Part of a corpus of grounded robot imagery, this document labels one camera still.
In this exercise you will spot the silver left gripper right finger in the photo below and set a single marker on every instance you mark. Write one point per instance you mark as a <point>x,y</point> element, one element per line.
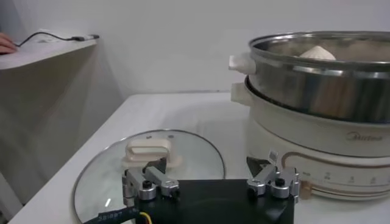
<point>263,179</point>

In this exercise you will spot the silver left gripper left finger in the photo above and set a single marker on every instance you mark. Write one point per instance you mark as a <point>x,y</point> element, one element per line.
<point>161,179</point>

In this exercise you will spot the white steamed baozi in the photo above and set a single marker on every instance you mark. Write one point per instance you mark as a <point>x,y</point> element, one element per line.
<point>317,53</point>

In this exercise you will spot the stainless steel steamer basket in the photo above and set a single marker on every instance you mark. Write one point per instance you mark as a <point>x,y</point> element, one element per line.
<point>304,88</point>

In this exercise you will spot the person's bare hand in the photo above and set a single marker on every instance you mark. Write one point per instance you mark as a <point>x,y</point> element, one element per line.
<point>5,45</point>

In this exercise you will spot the cream electric cooker pot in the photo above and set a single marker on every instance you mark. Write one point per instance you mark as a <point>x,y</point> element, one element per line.
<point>320,143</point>

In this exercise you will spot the white side table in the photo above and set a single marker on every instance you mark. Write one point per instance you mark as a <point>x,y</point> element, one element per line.
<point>45,91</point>

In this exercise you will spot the grey usb adapter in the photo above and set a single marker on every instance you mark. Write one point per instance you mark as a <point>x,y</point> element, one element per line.
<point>85,37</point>

